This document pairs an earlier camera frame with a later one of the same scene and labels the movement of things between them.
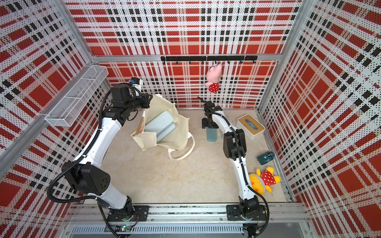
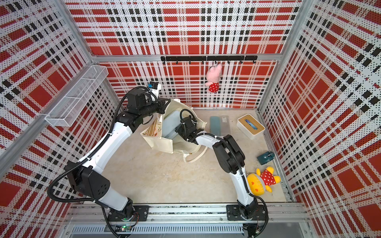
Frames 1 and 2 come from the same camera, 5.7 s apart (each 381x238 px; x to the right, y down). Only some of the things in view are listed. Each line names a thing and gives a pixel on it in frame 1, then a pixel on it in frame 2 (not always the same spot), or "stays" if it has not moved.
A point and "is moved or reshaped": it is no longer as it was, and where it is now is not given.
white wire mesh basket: (77, 97) stays
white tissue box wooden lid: (250, 126) stays
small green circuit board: (124, 228) stays
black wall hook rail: (202, 58) stays
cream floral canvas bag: (177, 140) is moved or reshaped
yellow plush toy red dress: (260, 181) stays
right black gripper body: (208, 122) to (182, 132)
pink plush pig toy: (213, 76) stays
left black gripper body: (141, 102) to (158, 107)
